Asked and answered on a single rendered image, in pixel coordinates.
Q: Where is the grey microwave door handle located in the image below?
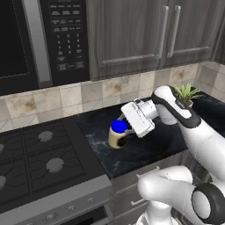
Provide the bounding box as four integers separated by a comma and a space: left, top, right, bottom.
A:
21, 0, 54, 89

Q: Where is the green potted plant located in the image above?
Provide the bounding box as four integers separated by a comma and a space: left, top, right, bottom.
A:
171, 82, 205, 108

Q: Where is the grey drawer front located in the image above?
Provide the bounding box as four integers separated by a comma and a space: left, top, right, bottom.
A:
111, 152, 194, 198
112, 190, 153, 225

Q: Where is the silver cabinet door handle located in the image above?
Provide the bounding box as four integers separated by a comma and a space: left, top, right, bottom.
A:
166, 4, 182, 59
157, 5, 171, 60

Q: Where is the blue-lidded mayonnaise jar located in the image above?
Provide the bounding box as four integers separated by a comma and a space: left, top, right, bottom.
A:
107, 119, 130, 150

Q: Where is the black microwave oven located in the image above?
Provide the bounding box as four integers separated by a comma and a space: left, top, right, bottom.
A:
0, 0, 91, 97

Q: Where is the grey wood corner cabinet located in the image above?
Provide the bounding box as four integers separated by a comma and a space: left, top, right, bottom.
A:
212, 16, 225, 66

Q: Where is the black gas hob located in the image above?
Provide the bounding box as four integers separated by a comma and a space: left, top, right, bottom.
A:
0, 116, 114, 225

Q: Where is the silver drawer handle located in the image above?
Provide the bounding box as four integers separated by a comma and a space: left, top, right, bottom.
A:
135, 165, 161, 178
130, 198, 147, 207

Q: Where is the grey wood cabinet door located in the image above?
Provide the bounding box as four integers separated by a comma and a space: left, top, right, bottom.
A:
85, 0, 170, 82
160, 0, 225, 70

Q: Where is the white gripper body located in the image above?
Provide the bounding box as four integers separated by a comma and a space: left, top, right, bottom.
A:
120, 100, 156, 139

